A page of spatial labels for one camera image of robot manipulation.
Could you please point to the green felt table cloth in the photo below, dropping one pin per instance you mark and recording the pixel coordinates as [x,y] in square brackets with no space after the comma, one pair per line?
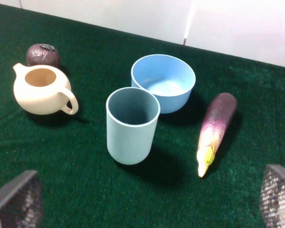
[83,187]

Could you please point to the cream ceramic teapot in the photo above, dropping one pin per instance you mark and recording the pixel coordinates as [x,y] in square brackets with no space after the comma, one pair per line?
[43,89]

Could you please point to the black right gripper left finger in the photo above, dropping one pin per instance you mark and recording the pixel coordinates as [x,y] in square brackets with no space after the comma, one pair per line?
[21,201]

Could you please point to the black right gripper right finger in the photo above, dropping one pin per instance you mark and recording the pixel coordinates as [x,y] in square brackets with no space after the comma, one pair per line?
[272,196]

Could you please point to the purple toy eggplant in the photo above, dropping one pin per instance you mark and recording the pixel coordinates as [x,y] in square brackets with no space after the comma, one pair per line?
[216,121]

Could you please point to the blue plastic bowl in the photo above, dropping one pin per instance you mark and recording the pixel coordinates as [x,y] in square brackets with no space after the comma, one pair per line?
[168,78]

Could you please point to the dark purple round fruit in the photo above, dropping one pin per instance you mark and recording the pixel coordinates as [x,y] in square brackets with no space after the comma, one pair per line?
[43,54]

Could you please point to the light blue plastic cup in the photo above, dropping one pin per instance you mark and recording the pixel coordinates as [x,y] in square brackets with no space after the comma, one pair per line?
[131,118]

